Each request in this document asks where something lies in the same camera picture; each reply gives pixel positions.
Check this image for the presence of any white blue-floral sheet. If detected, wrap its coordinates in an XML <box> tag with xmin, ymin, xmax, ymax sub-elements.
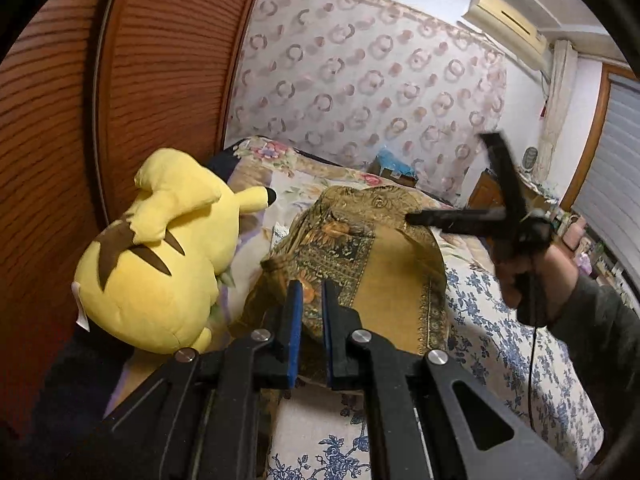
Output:
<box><xmin>265</xmin><ymin>230</ymin><xmax>606</xmax><ymax>480</ymax></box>

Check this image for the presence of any brown patterned garment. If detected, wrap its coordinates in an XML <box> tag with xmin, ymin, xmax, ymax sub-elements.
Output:
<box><xmin>240</xmin><ymin>185</ymin><xmax>451</xmax><ymax>391</ymax></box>

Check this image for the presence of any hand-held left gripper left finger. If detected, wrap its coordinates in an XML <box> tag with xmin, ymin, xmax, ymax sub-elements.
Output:
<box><xmin>60</xmin><ymin>280</ymin><xmax>306</xmax><ymax>480</ymax></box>

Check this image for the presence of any grey window blind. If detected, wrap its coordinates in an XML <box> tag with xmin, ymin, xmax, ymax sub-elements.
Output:
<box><xmin>570</xmin><ymin>77</ymin><xmax>640</xmax><ymax>261</ymax></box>

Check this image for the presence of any blue plastic bag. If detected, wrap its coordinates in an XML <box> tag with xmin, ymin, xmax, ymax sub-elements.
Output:
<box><xmin>375</xmin><ymin>147</ymin><xmax>418</xmax><ymax>178</ymax></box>

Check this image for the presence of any beige lace curtain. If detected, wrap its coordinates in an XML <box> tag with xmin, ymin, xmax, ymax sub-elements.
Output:
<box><xmin>537</xmin><ymin>40</ymin><xmax>578</xmax><ymax>181</ymax></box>

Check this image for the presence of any yellow plush toy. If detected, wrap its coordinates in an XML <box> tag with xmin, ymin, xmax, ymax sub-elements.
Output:
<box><xmin>75</xmin><ymin>147</ymin><xmax>278</xmax><ymax>356</ymax></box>

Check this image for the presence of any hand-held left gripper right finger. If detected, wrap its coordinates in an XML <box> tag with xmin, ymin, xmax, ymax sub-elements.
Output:
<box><xmin>321</xmin><ymin>279</ymin><xmax>576</xmax><ymax>480</ymax></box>

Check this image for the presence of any person's right hand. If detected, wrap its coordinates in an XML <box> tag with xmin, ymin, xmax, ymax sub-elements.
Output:
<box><xmin>492</xmin><ymin>245</ymin><xmax>581</xmax><ymax>323</ymax></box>

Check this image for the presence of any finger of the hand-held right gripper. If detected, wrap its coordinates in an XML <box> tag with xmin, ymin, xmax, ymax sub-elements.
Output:
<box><xmin>405</xmin><ymin>209</ymin><xmax>506</xmax><ymax>237</ymax></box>
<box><xmin>479</xmin><ymin>131</ymin><xmax>528</xmax><ymax>221</ymax></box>

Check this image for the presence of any wooden cabinet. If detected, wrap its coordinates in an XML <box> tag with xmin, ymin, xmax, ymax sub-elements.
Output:
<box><xmin>467</xmin><ymin>170</ymin><xmax>640</xmax><ymax>306</ymax></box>

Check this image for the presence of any circle-patterned sheer curtain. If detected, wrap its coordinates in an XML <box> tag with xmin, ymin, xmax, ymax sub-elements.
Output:
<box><xmin>222</xmin><ymin>0</ymin><xmax>508</xmax><ymax>198</ymax></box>

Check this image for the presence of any black cable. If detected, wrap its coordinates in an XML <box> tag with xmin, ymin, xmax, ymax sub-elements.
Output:
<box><xmin>524</xmin><ymin>260</ymin><xmax>543</xmax><ymax>426</ymax></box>

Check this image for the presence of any white air conditioner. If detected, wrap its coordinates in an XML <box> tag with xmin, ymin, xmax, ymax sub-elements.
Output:
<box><xmin>460</xmin><ymin>0</ymin><xmax>551</xmax><ymax>71</ymax></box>

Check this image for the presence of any person's right forearm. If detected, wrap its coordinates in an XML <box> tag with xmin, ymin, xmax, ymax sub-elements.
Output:
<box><xmin>517</xmin><ymin>275</ymin><xmax>640</xmax><ymax>361</ymax></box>

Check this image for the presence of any pink bottle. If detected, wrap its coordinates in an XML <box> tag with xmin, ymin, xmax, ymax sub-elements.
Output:
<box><xmin>565</xmin><ymin>215</ymin><xmax>588</xmax><ymax>248</ymax></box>

